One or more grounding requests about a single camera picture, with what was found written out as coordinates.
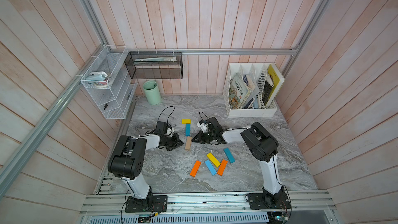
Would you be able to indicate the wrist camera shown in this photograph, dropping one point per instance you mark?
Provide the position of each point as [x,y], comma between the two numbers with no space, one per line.
[163,129]
[209,125]

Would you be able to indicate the white wire shelf rack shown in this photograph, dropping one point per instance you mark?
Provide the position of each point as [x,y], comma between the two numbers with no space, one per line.
[115,99]

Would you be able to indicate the yellow book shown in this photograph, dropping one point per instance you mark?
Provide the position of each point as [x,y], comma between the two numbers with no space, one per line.
[274,82]

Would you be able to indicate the white tape dispenser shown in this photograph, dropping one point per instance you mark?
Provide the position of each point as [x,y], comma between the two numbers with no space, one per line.
[99,79]

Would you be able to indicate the orange block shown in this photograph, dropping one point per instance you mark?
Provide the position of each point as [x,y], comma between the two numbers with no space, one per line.
[222,167]
[195,168]

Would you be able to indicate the white file organizer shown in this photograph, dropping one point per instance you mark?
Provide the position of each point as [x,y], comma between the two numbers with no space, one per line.
[258,72]

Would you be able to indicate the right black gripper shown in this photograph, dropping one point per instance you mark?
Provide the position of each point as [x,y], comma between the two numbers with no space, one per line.
[200,140]

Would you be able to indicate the papers in black basket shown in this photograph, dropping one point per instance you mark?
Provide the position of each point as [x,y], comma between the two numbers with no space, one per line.
[156,61]

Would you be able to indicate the teal block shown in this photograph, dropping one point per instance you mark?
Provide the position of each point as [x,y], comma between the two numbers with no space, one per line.
[229,155]
[188,129]

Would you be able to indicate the light blue block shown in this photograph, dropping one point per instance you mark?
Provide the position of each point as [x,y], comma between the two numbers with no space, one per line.
[210,167]

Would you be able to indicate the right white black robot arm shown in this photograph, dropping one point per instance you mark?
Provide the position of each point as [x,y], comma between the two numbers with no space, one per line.
[262,145]

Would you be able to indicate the grey blue books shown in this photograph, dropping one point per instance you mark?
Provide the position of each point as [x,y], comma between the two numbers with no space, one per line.
[254,90]

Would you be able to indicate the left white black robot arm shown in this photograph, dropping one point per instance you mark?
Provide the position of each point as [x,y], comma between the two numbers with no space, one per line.
[127,159]

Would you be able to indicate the short yellow block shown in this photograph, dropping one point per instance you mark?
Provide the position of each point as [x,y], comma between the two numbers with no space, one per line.
[185,121]

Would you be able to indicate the black mesh wall basket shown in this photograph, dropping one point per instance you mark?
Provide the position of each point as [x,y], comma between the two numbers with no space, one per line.
[174,71]

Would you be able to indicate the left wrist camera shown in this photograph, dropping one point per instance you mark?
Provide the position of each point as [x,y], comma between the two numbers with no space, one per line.
[163,129]

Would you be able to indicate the long yellow block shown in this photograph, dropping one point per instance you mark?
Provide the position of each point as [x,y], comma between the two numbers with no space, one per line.
[213,160]

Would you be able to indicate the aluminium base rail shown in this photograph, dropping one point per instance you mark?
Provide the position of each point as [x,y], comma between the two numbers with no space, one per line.
[209,202]

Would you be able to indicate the mint green cup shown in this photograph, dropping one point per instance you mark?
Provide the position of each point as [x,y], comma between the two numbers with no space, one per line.
[152,92]

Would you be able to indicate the natural wood block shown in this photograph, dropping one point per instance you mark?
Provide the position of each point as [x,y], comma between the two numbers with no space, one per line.
[188,143]

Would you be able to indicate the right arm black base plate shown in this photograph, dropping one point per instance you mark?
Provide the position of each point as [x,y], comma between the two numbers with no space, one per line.
[268,201]

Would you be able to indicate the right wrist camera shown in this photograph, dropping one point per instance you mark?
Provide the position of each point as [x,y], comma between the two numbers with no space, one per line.
[209,125]

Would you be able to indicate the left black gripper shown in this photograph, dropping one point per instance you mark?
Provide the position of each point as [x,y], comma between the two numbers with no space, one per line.
[178,143]

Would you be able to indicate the illustrated children's book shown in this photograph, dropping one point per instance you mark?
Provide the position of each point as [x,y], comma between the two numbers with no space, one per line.
[238,92]

